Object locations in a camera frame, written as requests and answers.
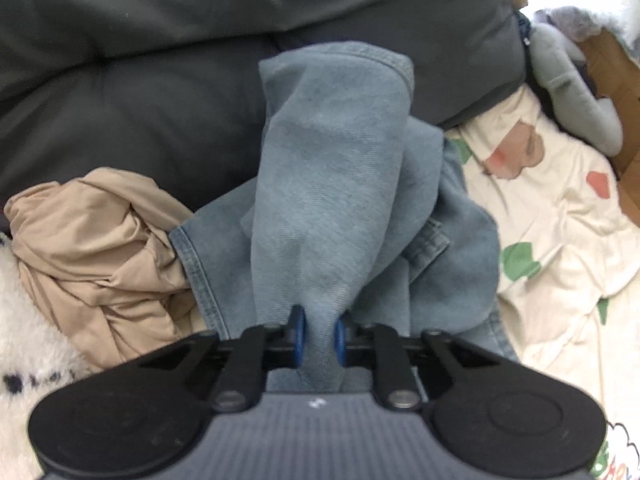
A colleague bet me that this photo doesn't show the light blue denim pants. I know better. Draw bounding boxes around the light blue denim pants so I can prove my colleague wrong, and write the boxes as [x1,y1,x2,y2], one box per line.
[169,42,514,392]

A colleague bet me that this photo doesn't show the white fluffy blanket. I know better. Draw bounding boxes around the white fluffy blanket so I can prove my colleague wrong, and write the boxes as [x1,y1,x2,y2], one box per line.
[0,236,89,480]

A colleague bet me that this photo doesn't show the beige crumpled garment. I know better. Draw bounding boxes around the beige crumpled garment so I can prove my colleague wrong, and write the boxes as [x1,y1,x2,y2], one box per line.
[3,168,205,370]

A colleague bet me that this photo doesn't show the white patterned bed sheet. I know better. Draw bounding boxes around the white patterned bed sheet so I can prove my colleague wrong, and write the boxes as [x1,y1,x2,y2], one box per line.
[444,0,640,480]

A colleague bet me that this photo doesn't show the dark grey duvet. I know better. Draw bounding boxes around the dark grey duvet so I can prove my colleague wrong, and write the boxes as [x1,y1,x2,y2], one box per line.
[1,0,525,209]

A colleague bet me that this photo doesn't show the brown cardboard box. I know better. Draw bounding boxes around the brown cardboard box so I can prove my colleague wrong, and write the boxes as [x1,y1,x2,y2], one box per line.
[578,28,640,226]

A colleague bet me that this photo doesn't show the grey plush toy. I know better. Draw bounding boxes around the grey plush toy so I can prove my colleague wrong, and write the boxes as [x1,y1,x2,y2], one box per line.
[528,23,624,157]

